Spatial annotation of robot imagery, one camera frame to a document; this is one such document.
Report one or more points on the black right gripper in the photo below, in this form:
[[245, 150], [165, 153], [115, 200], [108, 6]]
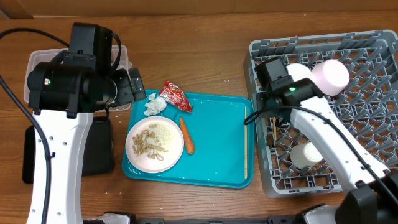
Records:
[[263, 101]]

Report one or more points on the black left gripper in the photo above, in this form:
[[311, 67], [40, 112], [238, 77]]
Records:
[[126, 94]]

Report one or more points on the white tissue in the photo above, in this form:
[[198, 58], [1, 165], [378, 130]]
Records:
[[155, 105]]

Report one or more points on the red snack wrapper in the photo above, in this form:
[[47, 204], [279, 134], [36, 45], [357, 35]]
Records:
[[172, 94]]

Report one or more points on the white bowl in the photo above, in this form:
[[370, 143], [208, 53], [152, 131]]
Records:
[[299, 72]]

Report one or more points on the pink plate with food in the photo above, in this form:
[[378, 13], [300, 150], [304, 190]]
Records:
[[154, 144]]

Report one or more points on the white cup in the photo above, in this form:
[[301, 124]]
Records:
[[303, 155]]

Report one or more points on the pink bowl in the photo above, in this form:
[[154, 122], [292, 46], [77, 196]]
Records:
[[331, 77]]

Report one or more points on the orange carrot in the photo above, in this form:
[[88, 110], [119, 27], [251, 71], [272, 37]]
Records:
[[188, 142]]

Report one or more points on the wooden chopstick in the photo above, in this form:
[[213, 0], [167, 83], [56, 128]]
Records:
[[274, 128], [245, 146]]

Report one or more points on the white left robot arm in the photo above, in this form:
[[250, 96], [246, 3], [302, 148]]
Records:
[[64, 95]]

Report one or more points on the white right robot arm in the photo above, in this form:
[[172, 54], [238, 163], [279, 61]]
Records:
[[297, 94]]

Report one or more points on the teal serving tray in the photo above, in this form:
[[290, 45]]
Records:
[[217, 130]]

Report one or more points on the black tray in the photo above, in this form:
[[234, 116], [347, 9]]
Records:
[[98, 154]]

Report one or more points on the clear plastic bin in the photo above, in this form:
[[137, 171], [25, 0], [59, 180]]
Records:
[[46, 56]]

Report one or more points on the grey dish rack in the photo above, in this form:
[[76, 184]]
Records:
[[367, 106]]

